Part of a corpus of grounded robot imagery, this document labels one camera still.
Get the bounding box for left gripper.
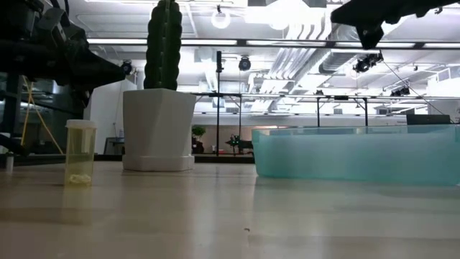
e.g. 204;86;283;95
46;21;127;108

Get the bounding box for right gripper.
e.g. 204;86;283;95
330;0;460;50

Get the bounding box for yellow transparent pill bottle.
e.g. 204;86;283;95
64;119;97;187

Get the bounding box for teal translucent plastic basket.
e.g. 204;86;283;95
251;124;460;187

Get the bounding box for black ceiling light cluster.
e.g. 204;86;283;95
351;50;385;75

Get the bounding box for dark monitor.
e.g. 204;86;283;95
103;137;125;156

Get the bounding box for white plant pot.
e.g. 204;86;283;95
121;88;198;173

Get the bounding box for tall green cactus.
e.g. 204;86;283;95
143;0;183;91

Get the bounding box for black flat monitor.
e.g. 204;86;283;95
406;114;451;126

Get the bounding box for black vertical pole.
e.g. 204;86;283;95
214;50;225;157

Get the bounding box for silver ventilation duct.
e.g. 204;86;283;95
318;21;396;76

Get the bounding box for yellow hanging cable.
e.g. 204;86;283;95
19;74;65;156

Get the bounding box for black rig frame post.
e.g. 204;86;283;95
2;71;23;147

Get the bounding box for distant black frame rig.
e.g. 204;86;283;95
190;91;411;130

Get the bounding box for round ring ceiling lamp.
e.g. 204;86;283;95
210;7;232;30

